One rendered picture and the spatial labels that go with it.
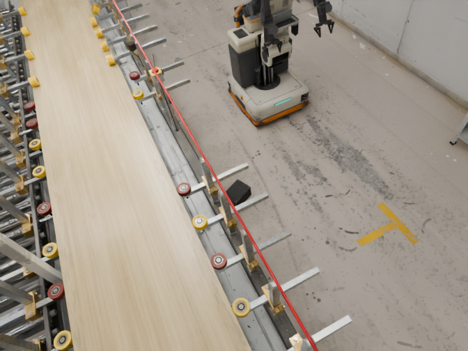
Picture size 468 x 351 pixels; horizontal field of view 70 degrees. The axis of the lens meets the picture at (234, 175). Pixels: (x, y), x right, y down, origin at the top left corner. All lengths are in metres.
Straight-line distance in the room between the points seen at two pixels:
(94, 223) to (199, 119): 1.97
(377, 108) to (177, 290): 2.75
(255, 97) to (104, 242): 2.05
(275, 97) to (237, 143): 0.57
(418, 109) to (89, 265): 3.20
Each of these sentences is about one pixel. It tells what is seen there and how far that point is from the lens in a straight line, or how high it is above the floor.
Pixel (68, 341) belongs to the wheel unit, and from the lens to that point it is 1.83.
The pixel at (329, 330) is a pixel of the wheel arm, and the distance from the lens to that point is 1.67.
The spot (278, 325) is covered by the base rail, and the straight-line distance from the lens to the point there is 1.80.
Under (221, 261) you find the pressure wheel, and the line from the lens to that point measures 1.70.
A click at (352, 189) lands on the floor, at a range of 3.02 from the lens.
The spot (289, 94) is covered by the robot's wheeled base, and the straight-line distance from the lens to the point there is 3.37.
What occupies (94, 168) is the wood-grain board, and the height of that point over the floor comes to 0.90.
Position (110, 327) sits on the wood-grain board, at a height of 0.90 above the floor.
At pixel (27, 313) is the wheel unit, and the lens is 2.03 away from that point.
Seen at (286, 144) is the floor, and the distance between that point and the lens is 3.27.
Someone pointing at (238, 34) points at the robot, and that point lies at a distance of 3.25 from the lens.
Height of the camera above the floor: 2.46
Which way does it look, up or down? 53 degrees down
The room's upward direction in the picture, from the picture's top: 11 degrees counter-clockwise
